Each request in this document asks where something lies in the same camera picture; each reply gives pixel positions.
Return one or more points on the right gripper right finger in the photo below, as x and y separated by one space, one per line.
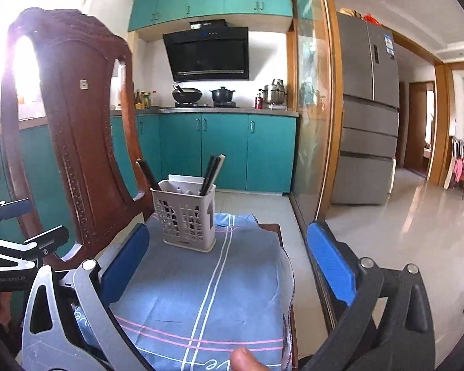
382 317

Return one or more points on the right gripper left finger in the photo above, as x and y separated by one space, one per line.
69 324

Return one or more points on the carved wooden chair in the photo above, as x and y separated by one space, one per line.
76 55

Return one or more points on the blue striped cloth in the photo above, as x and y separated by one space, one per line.
186 310

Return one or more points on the grey refrigerator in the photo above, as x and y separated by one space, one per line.
370 121

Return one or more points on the white plastic utensil holder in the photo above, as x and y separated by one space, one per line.
186 217

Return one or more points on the condiment bottles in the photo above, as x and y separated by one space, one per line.
145 100

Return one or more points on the teal lower cabinets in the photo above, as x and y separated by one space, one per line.
259 151

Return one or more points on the dark brown chopstick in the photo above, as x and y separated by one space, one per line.
211 161

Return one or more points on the black outer chopstick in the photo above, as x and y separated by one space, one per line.
221 162

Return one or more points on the black curved chopstick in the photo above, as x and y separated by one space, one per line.
213 171

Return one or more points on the black wok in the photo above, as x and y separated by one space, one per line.
186 96

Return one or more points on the glass sliding door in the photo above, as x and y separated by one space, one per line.
315 80

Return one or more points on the steel stock pot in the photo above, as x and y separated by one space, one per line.
274 93

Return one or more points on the red bottle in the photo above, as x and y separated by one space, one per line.
259 101

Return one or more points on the gas stove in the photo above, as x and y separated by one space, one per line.
220 104

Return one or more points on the black cooking pot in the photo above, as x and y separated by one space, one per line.
222 95

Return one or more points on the black range hood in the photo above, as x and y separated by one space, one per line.
211 52

